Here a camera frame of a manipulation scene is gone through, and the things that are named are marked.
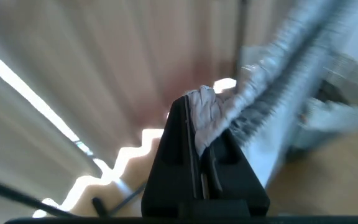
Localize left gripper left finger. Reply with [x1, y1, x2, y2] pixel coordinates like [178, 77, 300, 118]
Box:
[141, 95, 204, 218]

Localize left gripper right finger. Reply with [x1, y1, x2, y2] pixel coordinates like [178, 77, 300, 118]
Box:
[202, 129, 270, 218]

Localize pale grey shorts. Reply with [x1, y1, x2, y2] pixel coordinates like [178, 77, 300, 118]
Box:
[186, 0, 358, 187]

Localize white laundry basket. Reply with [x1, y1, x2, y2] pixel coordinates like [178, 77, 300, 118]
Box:
[318, 51, 358, 106]

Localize black clothes rack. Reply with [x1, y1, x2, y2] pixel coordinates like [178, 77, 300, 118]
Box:
[0, 0, 249, 218]

